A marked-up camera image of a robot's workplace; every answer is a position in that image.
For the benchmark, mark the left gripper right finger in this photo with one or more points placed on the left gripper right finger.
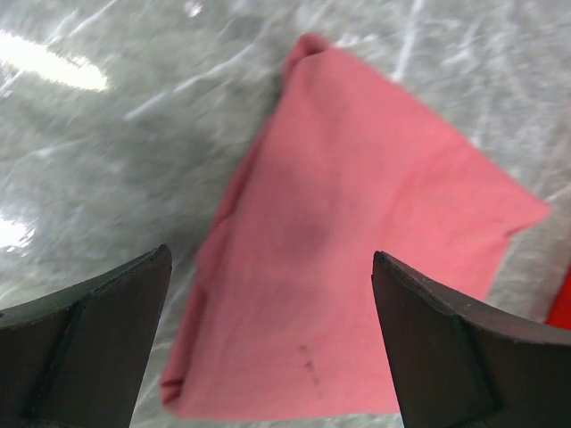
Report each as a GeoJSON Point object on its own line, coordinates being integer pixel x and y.
{"type": "Point", "coordinates": [458, 362]}

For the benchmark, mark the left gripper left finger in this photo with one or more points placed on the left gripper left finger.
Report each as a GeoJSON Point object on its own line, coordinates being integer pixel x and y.
{"type": "Point", "coordinates": [77, 357]}

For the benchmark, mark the pink red t shirt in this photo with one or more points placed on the pink red t shirt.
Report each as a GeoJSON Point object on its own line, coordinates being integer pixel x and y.
{"type": "Point", "coordinates": [281, 322]}

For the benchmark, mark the red plastic bin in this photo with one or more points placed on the red plastic bin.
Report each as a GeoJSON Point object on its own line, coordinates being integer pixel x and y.
{"type": "Point", "coordinates": [560, 311]}

